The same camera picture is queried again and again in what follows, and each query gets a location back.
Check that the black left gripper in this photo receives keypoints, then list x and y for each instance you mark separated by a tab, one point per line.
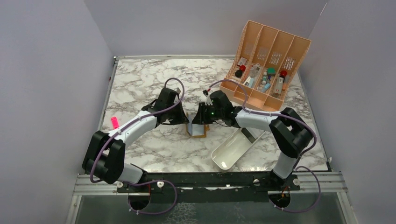
182	118

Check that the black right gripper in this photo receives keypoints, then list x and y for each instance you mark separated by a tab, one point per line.
201	118

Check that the yellow leather card holder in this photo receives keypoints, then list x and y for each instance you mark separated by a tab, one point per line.
197	131

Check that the black credit card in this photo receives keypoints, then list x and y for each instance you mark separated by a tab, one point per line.
248	135

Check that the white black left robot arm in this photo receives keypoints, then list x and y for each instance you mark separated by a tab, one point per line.
105	156

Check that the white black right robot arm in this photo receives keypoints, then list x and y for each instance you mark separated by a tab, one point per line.
291	133

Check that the white plastic tray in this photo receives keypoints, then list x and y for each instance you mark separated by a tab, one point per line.
233	148

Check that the black round cap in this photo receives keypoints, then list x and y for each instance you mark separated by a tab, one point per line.
239	73

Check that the pink highlighter marker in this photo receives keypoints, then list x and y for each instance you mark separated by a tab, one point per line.
115	122

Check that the light blue tube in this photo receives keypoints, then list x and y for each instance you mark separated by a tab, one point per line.
266	87

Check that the green round cap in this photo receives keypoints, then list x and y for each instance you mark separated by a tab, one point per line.
271	72

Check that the white red tube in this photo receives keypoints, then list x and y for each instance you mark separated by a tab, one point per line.
278	85

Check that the peach desk organizer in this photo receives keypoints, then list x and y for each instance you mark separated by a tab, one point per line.
262	47

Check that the black mounting rail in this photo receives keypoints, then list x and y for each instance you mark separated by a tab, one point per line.
208	187

